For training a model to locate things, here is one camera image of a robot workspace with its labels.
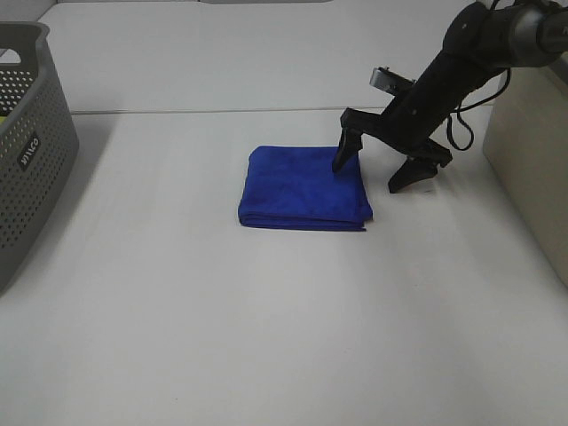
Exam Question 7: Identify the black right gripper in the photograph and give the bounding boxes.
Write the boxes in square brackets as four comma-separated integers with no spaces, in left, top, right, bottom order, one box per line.
[332,53,488,193]

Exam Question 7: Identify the blue towel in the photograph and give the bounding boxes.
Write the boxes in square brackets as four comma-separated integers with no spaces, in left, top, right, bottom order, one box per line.
[238,146,374,232]

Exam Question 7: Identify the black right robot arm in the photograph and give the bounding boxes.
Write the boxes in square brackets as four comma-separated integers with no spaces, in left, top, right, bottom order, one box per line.
[332,1,567,193]

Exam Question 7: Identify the beige storage bin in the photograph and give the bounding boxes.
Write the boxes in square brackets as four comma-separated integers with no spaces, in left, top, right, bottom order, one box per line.
[483,62,567,283]

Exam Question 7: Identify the grey perforated plastic basket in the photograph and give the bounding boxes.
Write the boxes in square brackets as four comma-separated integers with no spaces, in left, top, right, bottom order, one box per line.
[1,21,79,289]

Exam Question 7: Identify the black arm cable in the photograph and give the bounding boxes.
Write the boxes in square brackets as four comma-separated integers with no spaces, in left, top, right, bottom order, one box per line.
[446,66,512,151]

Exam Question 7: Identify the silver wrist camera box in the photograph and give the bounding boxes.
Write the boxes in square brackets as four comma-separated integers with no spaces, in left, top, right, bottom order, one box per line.
[369,67,415,96]

